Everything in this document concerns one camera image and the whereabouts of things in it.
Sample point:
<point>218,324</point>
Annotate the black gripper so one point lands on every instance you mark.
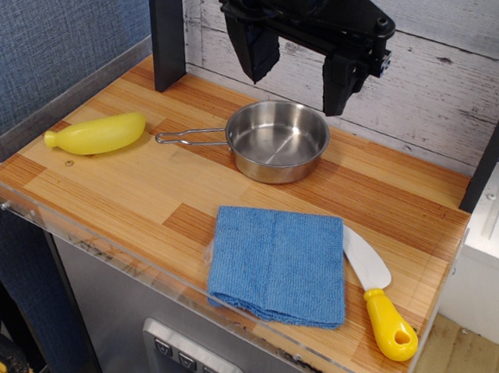
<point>355,28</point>

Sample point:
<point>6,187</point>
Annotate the yellow plastic banana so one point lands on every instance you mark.
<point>98,136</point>

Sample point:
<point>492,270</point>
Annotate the stainless steel pan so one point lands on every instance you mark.
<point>274,142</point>

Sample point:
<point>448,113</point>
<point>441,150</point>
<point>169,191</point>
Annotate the blue microfiber cloth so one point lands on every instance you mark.
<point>280,266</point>

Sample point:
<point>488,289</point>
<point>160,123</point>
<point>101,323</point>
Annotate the clear acrylic table guard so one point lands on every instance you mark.
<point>117,291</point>

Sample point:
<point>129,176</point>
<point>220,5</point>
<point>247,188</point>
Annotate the grey button panel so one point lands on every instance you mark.
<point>171,352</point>

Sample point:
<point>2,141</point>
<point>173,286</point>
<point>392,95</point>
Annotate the black left post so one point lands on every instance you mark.
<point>167,32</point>

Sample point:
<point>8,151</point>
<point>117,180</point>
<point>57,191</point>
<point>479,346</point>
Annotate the yellow handled white spatula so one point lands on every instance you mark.
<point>394,336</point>

